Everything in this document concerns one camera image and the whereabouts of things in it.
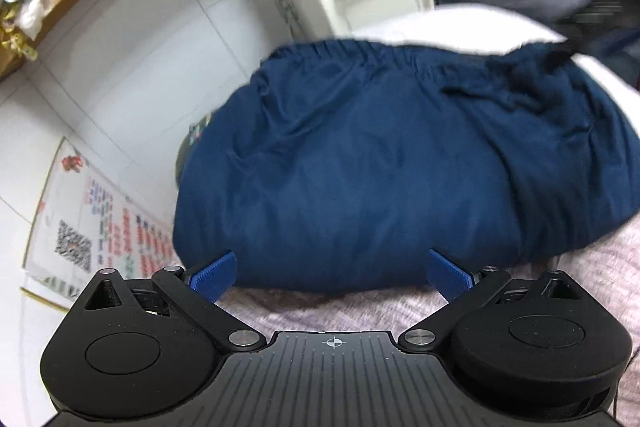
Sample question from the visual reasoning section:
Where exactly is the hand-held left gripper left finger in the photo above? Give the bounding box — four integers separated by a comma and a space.
65, 251, 266, 353

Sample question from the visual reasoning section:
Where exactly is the wall poster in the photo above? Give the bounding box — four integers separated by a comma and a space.
20, 136, 178, 310

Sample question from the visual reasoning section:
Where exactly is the navy blue jacket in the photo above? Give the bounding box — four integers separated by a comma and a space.
172, 38, 640, 295

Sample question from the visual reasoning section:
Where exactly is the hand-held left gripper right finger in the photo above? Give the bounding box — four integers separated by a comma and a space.
398, 248, 598, 352

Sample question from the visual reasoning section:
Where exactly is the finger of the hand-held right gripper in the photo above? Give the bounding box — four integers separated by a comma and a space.
545, 38, 588, 68

